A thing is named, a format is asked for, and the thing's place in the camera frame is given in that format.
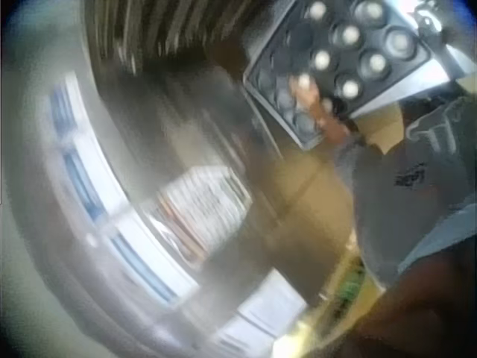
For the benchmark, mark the person's left hand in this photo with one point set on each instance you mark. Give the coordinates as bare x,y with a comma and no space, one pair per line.
310,97

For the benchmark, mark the person's left fingers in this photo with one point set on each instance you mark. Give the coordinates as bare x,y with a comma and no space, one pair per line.
303,88

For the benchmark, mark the dark metal muffin tray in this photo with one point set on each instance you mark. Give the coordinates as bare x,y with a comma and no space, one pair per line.
335,56

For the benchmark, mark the group of white dough balls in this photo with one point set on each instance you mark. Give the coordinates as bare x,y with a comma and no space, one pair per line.
350,35

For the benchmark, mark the tan cardboard box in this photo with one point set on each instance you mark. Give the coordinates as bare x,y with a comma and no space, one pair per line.
384,128

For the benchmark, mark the stack of printed papers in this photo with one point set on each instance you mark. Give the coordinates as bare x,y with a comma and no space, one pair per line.
205,209

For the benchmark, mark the silver metal appliance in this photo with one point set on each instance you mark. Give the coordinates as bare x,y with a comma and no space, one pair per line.
452,44

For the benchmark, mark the green and yellow packet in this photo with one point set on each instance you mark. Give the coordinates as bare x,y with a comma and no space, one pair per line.
350,287

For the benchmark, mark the white paper sheets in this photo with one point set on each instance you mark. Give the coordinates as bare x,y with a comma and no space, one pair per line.
261,317

